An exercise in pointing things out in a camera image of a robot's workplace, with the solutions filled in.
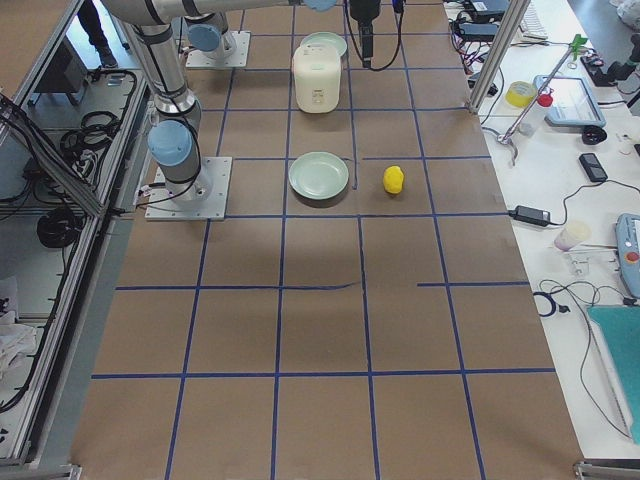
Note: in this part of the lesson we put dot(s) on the white plastic cup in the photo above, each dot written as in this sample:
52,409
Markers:
573,233

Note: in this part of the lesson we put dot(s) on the blue teach pendant tablet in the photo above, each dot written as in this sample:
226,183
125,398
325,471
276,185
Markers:
573,104

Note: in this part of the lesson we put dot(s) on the black phone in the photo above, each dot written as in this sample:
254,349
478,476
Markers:
593,168

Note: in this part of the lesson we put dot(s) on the cream white rice cooker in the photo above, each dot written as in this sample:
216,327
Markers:
317,74

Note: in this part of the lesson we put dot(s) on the yellow tape roll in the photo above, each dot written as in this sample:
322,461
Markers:
520,94

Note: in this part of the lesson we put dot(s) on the black power adapter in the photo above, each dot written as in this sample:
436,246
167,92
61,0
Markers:
530,215

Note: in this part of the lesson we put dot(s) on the metal grabber stick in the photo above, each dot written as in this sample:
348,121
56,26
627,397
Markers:
574,48

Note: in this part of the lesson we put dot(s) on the green plate near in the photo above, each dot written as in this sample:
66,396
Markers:
318,175

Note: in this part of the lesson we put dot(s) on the teal cutting mat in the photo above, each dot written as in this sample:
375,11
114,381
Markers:
620,328

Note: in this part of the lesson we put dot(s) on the yellow lemon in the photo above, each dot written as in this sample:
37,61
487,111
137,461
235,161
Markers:
393,180

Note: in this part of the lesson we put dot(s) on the aluminium frame post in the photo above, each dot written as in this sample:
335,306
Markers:
508,27

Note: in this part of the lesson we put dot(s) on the green plate far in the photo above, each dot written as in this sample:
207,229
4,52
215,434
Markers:
328,38

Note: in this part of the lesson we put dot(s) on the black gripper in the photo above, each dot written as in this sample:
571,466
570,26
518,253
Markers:
363,10

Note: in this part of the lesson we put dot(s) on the green plate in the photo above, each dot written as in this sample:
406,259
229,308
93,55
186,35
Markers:
328,38
318,175

